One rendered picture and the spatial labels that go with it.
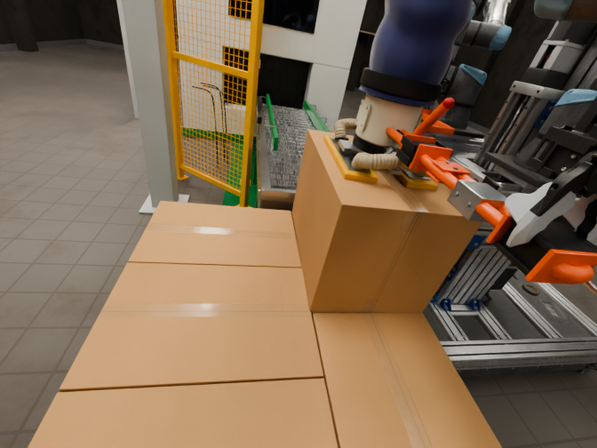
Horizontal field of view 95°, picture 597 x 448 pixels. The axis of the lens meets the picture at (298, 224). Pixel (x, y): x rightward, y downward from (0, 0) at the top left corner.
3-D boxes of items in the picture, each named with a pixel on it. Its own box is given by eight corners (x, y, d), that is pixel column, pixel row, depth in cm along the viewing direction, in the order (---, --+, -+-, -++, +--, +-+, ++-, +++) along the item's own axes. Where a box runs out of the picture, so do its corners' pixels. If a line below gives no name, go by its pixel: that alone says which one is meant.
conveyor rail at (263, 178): (255, 112, 333) (256, 96, 322) (259, 113, 334) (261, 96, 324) (257, 220, 147) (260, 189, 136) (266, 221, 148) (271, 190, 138)
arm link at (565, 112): (543, 130, 88) (574, 84, 80) (595, 145, 80) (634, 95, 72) (532, 132, 81) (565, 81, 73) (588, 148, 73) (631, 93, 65)
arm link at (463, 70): (475, 106, 114) (493, 69, 107) (441, 98, 118) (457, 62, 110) (472, 103, 124) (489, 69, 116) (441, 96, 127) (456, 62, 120)
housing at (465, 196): (444, 200, 52) (456, 179, 49) (475, 204, 53) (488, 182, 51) (465, 220, 46) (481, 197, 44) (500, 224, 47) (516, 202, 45)
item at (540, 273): (485, 240, 41) (505, 212, 38) (526, 244, 43) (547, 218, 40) (528, 282, 34) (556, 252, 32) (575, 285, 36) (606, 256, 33)
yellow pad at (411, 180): (370, 147, 108) (373, 134, 105) (393, 150, 109) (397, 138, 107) (405, 188, 80) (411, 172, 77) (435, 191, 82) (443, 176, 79)
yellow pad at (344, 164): (322, 140, 104) (326, 126, 101) (347, 143, 106) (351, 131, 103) (343, 180, 77) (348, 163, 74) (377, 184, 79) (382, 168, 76)
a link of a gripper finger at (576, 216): (558, 228, 43) (581, 175, 37) (595, 252, 38) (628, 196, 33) (538, 232, 43) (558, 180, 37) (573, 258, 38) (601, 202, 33)
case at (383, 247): (291, 210, 135) (307, 128, 113) (367, 217, 143) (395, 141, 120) (309, 311, 87) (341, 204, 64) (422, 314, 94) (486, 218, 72)
